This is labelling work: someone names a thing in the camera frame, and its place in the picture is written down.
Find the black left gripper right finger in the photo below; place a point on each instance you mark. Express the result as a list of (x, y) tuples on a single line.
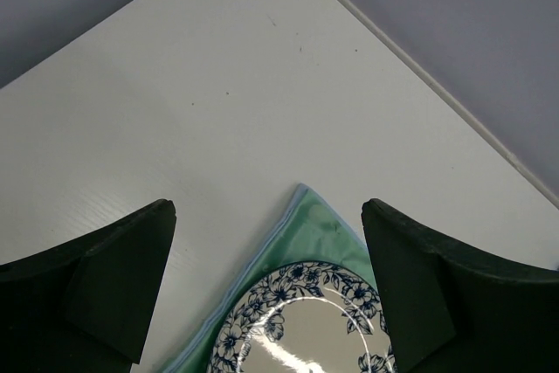
[(451, 307)]

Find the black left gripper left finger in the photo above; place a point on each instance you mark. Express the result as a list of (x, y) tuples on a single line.
[(86, 305)]

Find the blue floral ceramic plate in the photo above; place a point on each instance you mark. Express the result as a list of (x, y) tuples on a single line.
[(308, 316)]

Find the green cloth placemat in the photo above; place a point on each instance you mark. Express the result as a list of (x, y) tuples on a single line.
[(309, 229)]

